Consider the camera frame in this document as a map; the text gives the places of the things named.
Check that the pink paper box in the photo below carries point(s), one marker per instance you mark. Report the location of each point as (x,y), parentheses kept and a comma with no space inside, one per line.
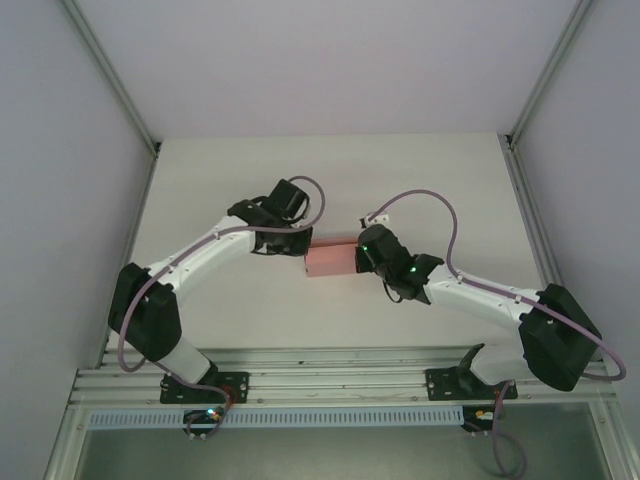
(330,260)

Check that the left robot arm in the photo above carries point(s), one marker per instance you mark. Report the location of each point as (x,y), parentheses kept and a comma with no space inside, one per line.
(210,250)

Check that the grey metal panel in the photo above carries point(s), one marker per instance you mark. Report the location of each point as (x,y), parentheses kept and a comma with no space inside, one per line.
(325,455)

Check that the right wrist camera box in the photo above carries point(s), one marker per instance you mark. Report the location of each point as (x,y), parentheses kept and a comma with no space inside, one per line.
(377,218)

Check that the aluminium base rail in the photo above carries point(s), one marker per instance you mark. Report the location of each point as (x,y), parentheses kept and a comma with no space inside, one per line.
(325,375)

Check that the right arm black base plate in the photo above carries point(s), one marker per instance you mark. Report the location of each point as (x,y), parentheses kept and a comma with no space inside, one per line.
(440,385)

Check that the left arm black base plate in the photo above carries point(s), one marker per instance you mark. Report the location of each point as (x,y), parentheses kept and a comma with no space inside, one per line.
(235,387)

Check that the aluminium frame post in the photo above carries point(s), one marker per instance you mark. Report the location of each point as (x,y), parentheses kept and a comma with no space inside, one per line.
(112,75)
(547,75)

